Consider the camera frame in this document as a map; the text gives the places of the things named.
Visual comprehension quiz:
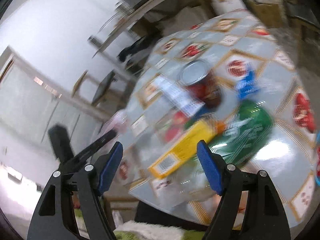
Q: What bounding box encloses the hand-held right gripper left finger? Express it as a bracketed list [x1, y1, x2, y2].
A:
[27, 141, 124, 240]

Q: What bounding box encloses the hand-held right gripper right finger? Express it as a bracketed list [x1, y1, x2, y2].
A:
[196, 140, 292, 240]

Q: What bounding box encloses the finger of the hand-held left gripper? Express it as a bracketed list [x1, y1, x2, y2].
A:
[60, 129, 118, 173]

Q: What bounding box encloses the yellow cardboard box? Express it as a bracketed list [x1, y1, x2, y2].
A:
[147, 119, 218, 179]

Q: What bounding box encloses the clear plastic container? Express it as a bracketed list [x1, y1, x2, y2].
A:
[100, 110, 128, 140]

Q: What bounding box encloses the green label plastic bottle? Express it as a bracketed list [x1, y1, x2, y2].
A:
[155, 99, 275, 202]

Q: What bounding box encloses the blue wrapper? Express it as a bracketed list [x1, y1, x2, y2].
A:
[235, 64, 260, 99]

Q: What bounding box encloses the white door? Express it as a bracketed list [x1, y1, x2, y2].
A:
[0, 46, 105, 155]

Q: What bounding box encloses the fruit print tablecloth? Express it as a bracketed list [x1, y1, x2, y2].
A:
[117, 9, 320, 227]

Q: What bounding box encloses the white green fluffy garment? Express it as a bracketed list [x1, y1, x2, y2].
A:
[72, 220, 208, 240]

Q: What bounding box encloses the red cartoon tin can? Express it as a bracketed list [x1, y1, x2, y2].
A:
[180, 60, 223, 108]

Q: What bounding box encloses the small blue box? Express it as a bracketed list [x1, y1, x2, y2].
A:
[154, 76, 204, 117]

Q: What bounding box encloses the black clothing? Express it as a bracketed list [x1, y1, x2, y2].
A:
[117, 37, 155, 63]

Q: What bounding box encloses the metal thermos flask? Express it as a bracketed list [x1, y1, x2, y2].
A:
[87, 35, 100, 47]

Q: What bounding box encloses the metal canister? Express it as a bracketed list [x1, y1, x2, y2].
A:
[115, 1, 133, 15]

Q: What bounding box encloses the grey wooden side table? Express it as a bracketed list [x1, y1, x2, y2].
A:
[91, 0, 225, 58]

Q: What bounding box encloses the white sack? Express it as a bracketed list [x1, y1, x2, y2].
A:
[160, 6, 200, 28]

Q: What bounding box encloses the large cardboard box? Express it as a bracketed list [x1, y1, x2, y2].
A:
[246, 0, 285, 28]

